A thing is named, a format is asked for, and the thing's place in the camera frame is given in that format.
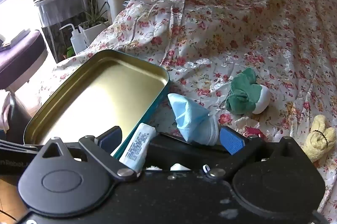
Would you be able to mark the white round side table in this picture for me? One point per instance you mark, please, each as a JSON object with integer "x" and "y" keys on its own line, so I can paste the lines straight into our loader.
{"x": 63, "y": 5}

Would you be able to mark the dark book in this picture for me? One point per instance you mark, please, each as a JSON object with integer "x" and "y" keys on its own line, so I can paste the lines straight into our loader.
{"x": 19, "y": 36}

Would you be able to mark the dark bin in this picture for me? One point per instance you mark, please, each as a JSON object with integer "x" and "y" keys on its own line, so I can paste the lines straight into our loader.
{"x": 19, "y": 113}

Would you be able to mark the teal and gold metal tin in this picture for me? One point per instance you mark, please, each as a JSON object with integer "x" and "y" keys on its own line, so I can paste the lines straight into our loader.
{"x": 92, "y": 97}

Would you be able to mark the floral bedspread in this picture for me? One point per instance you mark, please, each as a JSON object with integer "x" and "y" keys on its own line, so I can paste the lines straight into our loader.
{"x": 237, "y": 29}

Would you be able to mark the pink cloth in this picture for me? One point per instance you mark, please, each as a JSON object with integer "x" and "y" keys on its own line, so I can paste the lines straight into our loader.
{"x": 4, "y": 111}

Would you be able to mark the white plant pot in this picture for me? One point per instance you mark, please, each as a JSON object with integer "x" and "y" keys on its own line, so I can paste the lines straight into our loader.
{"x": 94, "y": 30}

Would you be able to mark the white squeeze bottle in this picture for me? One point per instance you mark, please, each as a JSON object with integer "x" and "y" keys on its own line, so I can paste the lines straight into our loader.
{"x": 77, "y": 42}

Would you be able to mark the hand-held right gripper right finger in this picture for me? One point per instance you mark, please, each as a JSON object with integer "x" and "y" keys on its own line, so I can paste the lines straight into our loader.
{"x": 233, "y": 141}

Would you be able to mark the purple cushioned stool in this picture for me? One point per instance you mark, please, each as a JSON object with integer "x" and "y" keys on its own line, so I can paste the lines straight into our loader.
{"x": 21, "y": 58}

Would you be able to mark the white printed tube box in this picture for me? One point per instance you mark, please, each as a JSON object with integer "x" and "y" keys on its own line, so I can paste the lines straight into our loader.
{"x": 138, "y": 145}

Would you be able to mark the green leafy plant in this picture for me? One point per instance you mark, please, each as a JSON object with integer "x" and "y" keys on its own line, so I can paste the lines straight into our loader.
{"x": 93, "y": 13}

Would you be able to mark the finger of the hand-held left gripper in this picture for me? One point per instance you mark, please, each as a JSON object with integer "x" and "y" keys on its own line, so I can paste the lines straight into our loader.
{"x": 18, "y": 146}

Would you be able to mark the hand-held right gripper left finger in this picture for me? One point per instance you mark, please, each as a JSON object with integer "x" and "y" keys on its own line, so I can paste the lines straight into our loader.
{"x": 110, "y": 139}

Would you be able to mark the light blue face mask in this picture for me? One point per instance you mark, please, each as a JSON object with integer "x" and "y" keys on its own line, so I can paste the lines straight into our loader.
{"x": 189, "y": 116}

